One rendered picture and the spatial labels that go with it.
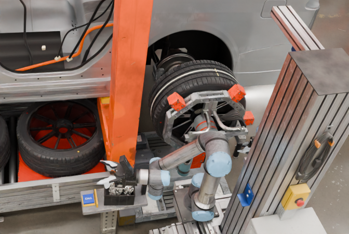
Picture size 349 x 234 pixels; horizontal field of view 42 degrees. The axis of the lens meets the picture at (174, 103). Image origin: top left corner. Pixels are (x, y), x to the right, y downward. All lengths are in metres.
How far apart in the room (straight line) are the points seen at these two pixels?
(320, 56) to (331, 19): 4.50
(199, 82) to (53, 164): 1.18
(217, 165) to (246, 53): 1.42
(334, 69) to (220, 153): 0.65
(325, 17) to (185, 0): 3.68
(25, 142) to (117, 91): 1.04
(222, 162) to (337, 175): 2.34
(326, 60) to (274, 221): 0.83
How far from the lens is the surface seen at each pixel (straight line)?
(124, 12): 2.23
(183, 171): 3.18
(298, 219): 2.31
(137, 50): 2.38
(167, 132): 3.00
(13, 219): 3.60
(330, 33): 6.07
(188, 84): 2.89
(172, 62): 3.34
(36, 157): 3.31
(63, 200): 3.44
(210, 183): 2.25
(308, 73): 1.75
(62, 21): 3.80
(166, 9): 2.91
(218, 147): 2.13
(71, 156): 3.25
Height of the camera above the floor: 3.04
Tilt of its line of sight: 44 degrees down
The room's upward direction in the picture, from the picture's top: 11 degrees clockwise
